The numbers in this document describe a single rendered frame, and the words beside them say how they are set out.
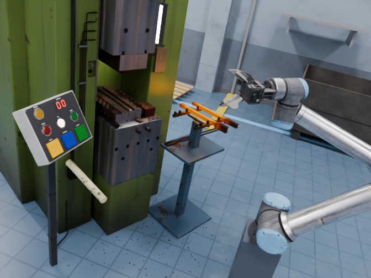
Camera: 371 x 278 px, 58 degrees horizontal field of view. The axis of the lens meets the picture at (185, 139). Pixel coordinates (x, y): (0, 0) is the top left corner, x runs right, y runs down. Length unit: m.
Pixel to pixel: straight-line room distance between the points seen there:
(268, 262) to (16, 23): 2.04
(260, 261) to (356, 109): 2.98
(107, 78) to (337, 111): 3.02
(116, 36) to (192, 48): 3.87
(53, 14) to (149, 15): 0.52
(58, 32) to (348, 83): 4.34
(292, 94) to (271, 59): 4.18
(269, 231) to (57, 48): 1.45
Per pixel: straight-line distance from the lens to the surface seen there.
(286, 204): 1.88
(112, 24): 1.97
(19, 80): 2.46
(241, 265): 2.10
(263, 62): 5.59
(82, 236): 2.68
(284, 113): 1.43
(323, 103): 4.60
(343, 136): 1.65
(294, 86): 1.40
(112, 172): 2.30
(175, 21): 2.40
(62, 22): 1.96
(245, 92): 1.31
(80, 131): 1.87
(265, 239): 1.73
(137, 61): 2.10
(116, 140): 2.17
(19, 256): 2.61
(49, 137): 1.73
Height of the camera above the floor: 1.92
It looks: 28 degrees down
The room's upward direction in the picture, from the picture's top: 11 degrees clockwise
